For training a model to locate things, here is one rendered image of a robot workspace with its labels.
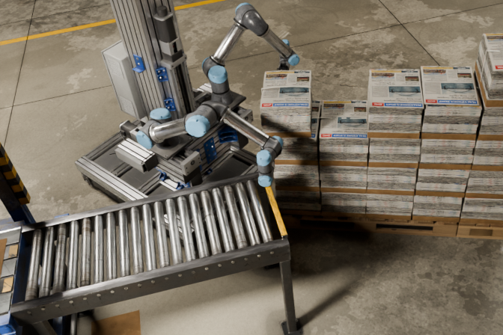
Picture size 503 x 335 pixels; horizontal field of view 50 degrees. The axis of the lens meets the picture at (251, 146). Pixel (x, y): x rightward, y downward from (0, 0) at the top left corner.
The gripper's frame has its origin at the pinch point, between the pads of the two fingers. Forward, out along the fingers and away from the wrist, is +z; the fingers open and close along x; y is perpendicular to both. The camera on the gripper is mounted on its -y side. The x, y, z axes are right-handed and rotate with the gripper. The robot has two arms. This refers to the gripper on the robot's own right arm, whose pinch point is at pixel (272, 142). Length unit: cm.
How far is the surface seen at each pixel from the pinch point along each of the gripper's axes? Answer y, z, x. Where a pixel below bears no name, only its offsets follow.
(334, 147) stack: -10.2, 7.3, -35.1
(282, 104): 20.9, 8.6, -6.6
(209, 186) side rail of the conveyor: -5.3, -31.4, 32.2
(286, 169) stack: -28.8, 7.5, -5.6
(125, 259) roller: -6, -82, 65
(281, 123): 8.9, 6.7, -5.5
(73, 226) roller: -5, -63, 100
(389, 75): 21, 35, -66
